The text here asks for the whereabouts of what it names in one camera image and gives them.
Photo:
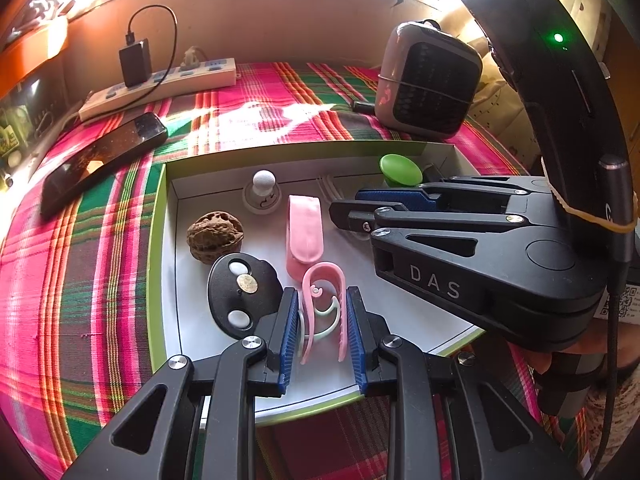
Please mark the grey desktop heater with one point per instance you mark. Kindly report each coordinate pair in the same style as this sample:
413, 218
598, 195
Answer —
430, 80

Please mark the cream heart print curtain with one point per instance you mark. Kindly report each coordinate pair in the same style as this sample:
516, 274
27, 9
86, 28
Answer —
492, 110

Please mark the green top white spool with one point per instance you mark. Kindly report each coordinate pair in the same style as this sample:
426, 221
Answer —
400, 167

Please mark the pink plastic case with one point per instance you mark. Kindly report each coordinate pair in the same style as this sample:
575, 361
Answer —
302, 235

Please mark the brown walnut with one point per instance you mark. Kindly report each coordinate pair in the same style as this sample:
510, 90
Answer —
215, 240

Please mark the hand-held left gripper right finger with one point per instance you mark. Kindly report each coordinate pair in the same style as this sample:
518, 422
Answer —
355, 340

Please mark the pink curved clip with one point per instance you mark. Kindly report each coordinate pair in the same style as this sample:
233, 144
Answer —
322, 265

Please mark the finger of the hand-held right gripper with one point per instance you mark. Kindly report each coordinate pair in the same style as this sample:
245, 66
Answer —
390, 198
350, 215

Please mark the pink green plaid tablecloth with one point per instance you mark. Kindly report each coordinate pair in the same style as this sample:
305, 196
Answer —
90, 260

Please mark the black round lid white dots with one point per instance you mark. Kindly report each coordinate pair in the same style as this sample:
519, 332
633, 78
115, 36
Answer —
225, 300

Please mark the person's right hand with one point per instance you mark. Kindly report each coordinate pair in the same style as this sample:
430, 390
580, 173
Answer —
537, 361

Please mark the white plug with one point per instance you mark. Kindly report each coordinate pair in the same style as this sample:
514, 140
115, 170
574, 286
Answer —
191, 60

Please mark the green white cardboard box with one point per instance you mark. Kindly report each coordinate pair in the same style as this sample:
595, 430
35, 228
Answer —
410, 320

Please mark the orange tray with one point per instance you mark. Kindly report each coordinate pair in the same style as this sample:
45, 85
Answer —
25, 55

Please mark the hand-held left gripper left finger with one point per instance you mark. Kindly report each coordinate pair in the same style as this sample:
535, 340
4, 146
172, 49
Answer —
289, 345

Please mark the green printed packet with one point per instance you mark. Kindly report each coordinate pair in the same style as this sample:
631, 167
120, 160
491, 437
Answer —
6, 137

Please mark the beige power strip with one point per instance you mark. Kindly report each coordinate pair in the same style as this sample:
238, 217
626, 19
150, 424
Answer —
200, 72

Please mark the black phone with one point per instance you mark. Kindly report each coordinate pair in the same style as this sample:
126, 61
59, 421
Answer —
100, 160

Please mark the pale green curved hook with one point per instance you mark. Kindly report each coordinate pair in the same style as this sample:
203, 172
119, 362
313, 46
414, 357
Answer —
325, 321

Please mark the white knob with ball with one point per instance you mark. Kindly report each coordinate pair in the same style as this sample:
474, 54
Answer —
262, 182

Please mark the black charger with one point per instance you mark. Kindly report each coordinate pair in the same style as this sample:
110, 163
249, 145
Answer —
135, 62

